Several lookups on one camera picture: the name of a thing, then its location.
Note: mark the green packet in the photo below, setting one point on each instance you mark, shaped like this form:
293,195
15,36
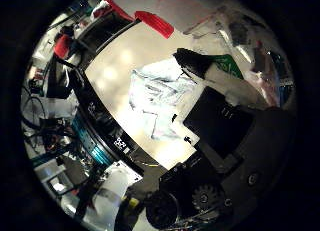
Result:
230,64

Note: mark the short red tape strip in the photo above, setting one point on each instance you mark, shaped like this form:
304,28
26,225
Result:
155,23

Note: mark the white light blue cloth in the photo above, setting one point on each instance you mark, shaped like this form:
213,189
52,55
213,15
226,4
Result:
156,97

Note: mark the pink translucent plastic bag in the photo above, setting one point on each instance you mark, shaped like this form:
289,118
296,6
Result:
263,86

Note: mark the person in red shirt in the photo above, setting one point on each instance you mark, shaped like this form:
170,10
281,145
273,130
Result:
62,46

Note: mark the black framed cabinet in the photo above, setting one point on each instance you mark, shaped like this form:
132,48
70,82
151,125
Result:
103,32

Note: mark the black white fiducial tag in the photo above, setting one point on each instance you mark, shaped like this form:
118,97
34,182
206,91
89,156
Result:
120,143

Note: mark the teal crate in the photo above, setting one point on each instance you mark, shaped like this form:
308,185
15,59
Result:
96,151

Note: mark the black bar with white print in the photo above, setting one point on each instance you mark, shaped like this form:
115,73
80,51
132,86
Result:
100,124

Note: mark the clear plastic bag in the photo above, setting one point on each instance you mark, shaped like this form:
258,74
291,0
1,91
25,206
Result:
238,34

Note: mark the small yellow item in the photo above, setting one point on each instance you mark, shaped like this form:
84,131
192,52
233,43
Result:
133,202

